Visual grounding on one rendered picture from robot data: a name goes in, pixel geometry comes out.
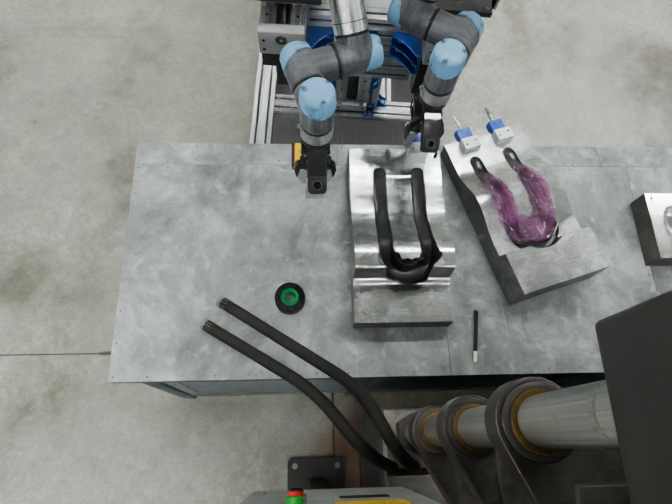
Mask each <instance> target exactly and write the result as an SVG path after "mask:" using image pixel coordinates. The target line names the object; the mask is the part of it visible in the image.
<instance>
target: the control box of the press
mask: <svg viewBox="0 0 672 504"><path fill-rule="evenodd" d="M240 504H441V503H439V502H437V501H434V500H432V499H430V498H428V497H425V496H423V495H421V494H418V492H417V491H416V490H414V489H411V488H410V489H407V488H405V487H402V486H400V487H370V488H345V462H344V459H343V458H342V457H324V458H292V459H290V460H289V461H288V476H287V490H281V491H253V492H252V493H251V494H250V495H249V496H248V497H247V498H246V499H244V500H243V501H242V502H241V503H240Z"/></svg>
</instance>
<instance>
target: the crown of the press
mask: <svg viewBox="0 0 672 504"><path fill-rule="evenodd" d="M595 330H596V335H597V340H598V345H599V350H600V355H601V360H602V365H603V370H604V375H605V380H606V384H607V389H608V394H609V399H610V404H611V409H612V414H613V419H614V424H615V429H616V434H617V438H618V443H619V448H620V453H621V458H622V463H623V468H624V473H625V478H626V483H627V488H628V492H629V497H630V502H631V504H672V290H670V291H668V292H665V293H663V294H660V295H658V296H656V297H653V298H651V299H648V300H646V301H644V302H641V303H639V304H637V305H634V306H632V307H629V308H627V309H625V310H622V311H620V312H617V313H615V314H613V315H610V316H608V317H605V318H603V319H601V320H599V321H598V322H597V323H596V324H595Z"/></svg>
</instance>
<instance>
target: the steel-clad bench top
mask: <svg viewBox="0 0 672 504"><path fill-rule="evenodd" d="M443 147H444V145H439V159H440V168H441V181H442V191H443V202H444V212H445V217H446V221H447V225H448V228H449V231H450V234H451V237H452V240H453V244H454V249H455V258H456V268H455V270H454V271H453V273H452V274H451V276H450V290H451V300H452V309H453V318H454V322H453V323H452V324H450V325H449V326H448V327H381V328H353V324H352V297H351V271H350V246H348V245H344V244H343V241H348V240H349V218H348V192H347V166H346V164H347V158H348V151H349V149H370V151H385V150H386V149H407V148H405V146H404V145H341V144H338V148H337V144H330V154H329V155H330V156H331V157H332V160H334V161H335V162H336V173H335V175H334V177H333V178H332V180H331V181H329V182H328V183H327V191H326V193H325V194H324V199H305V184H302V183H301V182H300V181H299V180H298V178H297V177H296V174H295V171H294V170H292V167H291V154H292V144H230V143H137V151H136V159H135V167H134V175H133V183H132V191H131V199H130V207H129V215H128V223H127V231H126V239H125V247H124V255H123V263H122V271H121V279H120V287H119V295H118V303H117V311H116V319H115V327H114V335H113V343H112V351H111V359H110V367H109V375H108V382H154V381H204V380H254V379H282V378H281V377H279V376H277V375H276V374H274V373H273V372H271V371H269V370H268V369H266V368H264V367H263V366H261V365H259V364H258V363H256V362H255V361H253V360H251V359H250V358H248V357H246V356H245V355H243V354H242V353H240V352H238V351H237V350H235V349H233V348H232V347H230V346H228V345H227V344H225V343H224V342H222V341H220V340H219V339H217V338H215V337H214V336H212V335H210V334H209V333H207V332H206V331H204V330H203V329H201V328H200V323H201V321H202V320H203V319H205V318H207V319H208V320H210V321H212V322H214V323H215V324H217V325H219V326H220V327H222V328H223V329H225V330H227V331H228V332H230V333H232V334H233V335H235V336H237V337H238V338H240V339H242V340H243V341H245V342H247V343H248V344H250V345H252V346H253V347H255V348H257V349H258V350H260V351H262V352H263V353H265V354H267V355H268V356H270V357H272V358H273V359H275V360H277V361H278V362H280V363H282V364H283V365H285V366H287V367H288V368H290V369H292V370H293V371H295V372H296V373H298V374H299V375H301V376H302V377H304V378H331V377H329V376H328V375H326V374H325V373H323V372H321V371H320V370H318V369H317V368H315V367H313V366H312V365H310V364H309V363H307V362H306V361H304V360H302V359H301V358H299V357H298V356H296V355H294V354H293V353H291V352H290V351H288V350H287V349H285V348H283V347H282V346H280V345H279V344H277V343H275V342H274V341H272V340H271V339H269V338H268V337H266V336H264V335H263V334H261V333H260V332H258V331H256V330H255V329H253V328H252V327H250V326H249V325H247V324H245V323H244V322H242V321H241V320H239V319H237V318H236V317H234V316H233V315H231V314H230V313H228V312H226V311H225V310H223V309H222V308H220V307H219V306H217V305H216V302H217V300H218V298H219V297H221V296H224V297H225V298H227V299H229V300H230V301H232V302H234V303H235V304H237V305H238V306H240V307H242V308H243V309H245V310H247V311H248V312H250V313H251V314H253V315H255V316H256V317H258V318H259V319H261V320H263V321H264V322H266V323H268V324H269V325H271V326H272V327H274V328H276V329H277V330H279V331H280V332H282V333H284V334H285V335H287V336H289V337H290V338H292V339H293V340H295V341H297V342H298V343H300V344H301V345H303V346H305V347H306V348H308V349H310V350H311V351H313V352H314V353H316V354H318V355H319V356H321V357H322V358H324V359H326V360H327V361H329V362H331V363H332V364H334V365H335V366H337V367H339V368H340V369H342V370H343V371H345V372H346V373H348V374H349V375H350V376H351V377H353V378H355V377H405V376H455V375H505V374H555V373H604V370H603V365H602V360H601V355H600V350H599V345H598V340H597V335H596V330H595V324H596V323H597V322H598V321H599V320H601V319H603V318H605V317H608V316H610V315H613V314H615V313H617V312H620V311H622V310H625V309H627V308H629V307H632V306H634V305H637V304H639V303H641V302H644V301H646V300H648V299H651V298H653V297H656V296H658V295H660V294H663V293H665V292H668V291H670V290H672V266H645V262H644V258H643V254H642V250H641V246H640V242H639V238H638V234H637V230H636V226H635V222H634V218H633V214H632V210H631V206H630V204H631V203H632V202H633V201H635V200H636V199H637V198H639V197H640V196H641V195H643V194H644V193H652V194H672V147H562V146H533V147H534V149H535V151H536V152H537V154H538V155H539V157H540V158H541V159H542V160H543V161H545V162H546V163H547V164H548V165H549V166H551V167H552V168H553V169H554V170H555V171H556V172H557V173H558V175H559V176H560V178H561V180H562V182H563V185H564V187H565V190H566V193H567V196H568V199H569V202H570V205H571V208H572V211H573V213H574V216H575V218H576V220H577V222H578V224H579V226H580V227H581V229H586V228H589V227H590V228H591V229H592V231H593V233H594V235H595V237H596V239H597V240H598V242H599V244H600V246H601V248H602V250H603V252H604V253H605V255H606V257H607V259H608V261H609V263H610V265H611V266H610V267H608V268H606V269H605V270H603V271H601V272H599V273H598V274H596V275H594V276H593V277H591V278H589V279H586V280H583V281H580V282H577V283H574V284H571V285H568V286H565V287H562V288H559V289H556V290H553V291H550V292H547V293H544V294H541V295H538V296H535V297H532V298H529V299H526V300H523V301H520V302H517V303H514V304H511V305H509V304H508V302H507V300H506V298H505V295H504V293H503V291H502V289H501V287H500V284H499V282H498V280H497V278H496V276H495V274H494V271H493V269H492V267H491V265H490V263H489V261H488V258H487V256H486V254H485V252H484V250H483V247H482V245H481V243H480V241H479V240H478V239H477V234H476V232H475V230H474V228H473V226H472V224H471V221H470V219H469V217H468V215H467V213H466V210H465V208H464V206H463V204H462V202H461V200H460V197H459V195H458V193H457V191H456V189H455V186H454V184H453V182H452V180H451V178H450V176H449V173H448V171H447V169H446V167H445V165H444V163H443V160H442V158H441V156H440V154H441V152H442V150H443ZM289 282H291V283H296V284H298V285H299V286H300V287H301V288H302V289H303V291H304V293H305V303H304V306H303V308H302V309H301V310H300V311H299V312H298V313H296V314H291V315H289V314H284V313H282V312H281V311H280V310H279V309H278V308H277V306H276V303H275V293H276V290H277V289H278V288H279V287H280V286H281V285H282V284H285V283H289ZM474 311H478V343H477V362H473V351H474ZM448 351H449V352H448ZM449 361H450V362H449Z"/></svg>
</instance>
